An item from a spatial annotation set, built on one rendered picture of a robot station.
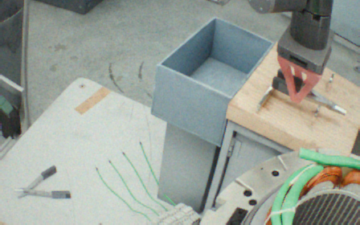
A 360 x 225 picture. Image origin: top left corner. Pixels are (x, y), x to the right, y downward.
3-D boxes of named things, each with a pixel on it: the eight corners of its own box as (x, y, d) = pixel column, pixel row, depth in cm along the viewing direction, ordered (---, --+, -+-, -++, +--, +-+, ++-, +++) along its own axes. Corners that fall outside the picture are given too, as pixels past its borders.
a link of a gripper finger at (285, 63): (267, 100, 70) (278, 42, 64) (284, 71, 75) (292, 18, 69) (309, 121, 68) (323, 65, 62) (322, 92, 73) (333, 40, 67)
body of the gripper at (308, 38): (274, 55, 64) (280, 7, 59) (296, 22, 71) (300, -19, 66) (318, 78, 62) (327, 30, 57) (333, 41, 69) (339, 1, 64)
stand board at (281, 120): (224, 118, 74) (227, 103, 72) (275, 52, 87) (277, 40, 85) (341, 173, 67) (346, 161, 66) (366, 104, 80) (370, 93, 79)
